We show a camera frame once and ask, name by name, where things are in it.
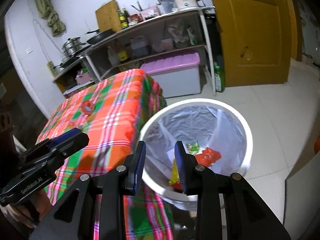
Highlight pink lidded storage box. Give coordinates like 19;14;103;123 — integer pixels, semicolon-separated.
139;52;202;99

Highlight steel steamer pot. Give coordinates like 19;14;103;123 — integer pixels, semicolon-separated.
62;37;87;55

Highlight grey plastic canister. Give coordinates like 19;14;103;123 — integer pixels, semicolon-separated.
130;36;150;58

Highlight red plastic bag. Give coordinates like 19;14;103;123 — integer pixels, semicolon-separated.
195;147;222;167

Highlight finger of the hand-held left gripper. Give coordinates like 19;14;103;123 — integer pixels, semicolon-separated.
17;127;82;162
19;133;90;178

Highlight plaid tablecloth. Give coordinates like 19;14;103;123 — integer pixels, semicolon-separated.
36;69;175;240

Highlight yellow brown wrapper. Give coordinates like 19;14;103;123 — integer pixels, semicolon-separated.
169;159;180;187

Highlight hanging green cloth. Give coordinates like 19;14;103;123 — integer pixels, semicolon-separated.
34;0;67;37

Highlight green plastic bottle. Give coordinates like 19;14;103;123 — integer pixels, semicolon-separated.
213;62;226;93

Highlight low wooden shelf unit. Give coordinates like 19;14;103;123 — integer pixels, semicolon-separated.
52;64;100;98

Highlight yellow wooden door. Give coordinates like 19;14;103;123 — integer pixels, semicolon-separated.
205;0;295;88

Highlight clear plastic container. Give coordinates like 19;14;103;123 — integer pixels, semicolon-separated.
157;0;177;14

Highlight white metal kitchen rack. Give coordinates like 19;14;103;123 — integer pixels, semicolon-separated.
82;5;218;97

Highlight white trash bin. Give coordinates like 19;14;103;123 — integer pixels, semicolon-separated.
137;99;255;210

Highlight black frying pan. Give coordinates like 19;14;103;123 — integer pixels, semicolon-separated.
84;29;117;45

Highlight cooking oil bottle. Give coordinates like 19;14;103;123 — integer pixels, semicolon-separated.
117;46;129;63

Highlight clear plastic bottle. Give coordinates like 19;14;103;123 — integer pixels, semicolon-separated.
107;46;119;65

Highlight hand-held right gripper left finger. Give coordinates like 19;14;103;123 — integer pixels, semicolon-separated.
29;141;147;240

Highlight yellowed power strip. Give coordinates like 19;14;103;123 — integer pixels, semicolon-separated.
47;61;57;78

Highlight round red lid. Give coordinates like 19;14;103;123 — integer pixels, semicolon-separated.
81;101;95;115

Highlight yellow label sauce bottle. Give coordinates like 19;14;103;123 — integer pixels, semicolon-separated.
117;10;129;29

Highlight wooden cutting board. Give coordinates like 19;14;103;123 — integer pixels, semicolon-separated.
95;0;123;33

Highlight crumpled plastic bags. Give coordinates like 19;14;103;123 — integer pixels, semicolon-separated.
167;20;198;48

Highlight green snack wrapper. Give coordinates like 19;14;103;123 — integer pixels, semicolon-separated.
186;141;200;154

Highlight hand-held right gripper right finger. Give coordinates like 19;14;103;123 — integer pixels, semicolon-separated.
174;141;292;240

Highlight black induction cooker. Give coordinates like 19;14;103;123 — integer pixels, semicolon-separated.
54;55;85;69

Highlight pink utensil box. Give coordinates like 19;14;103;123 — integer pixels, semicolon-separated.
140;5;160;20

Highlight clear bin liner bag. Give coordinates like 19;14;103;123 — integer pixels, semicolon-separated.
145;105;247;193

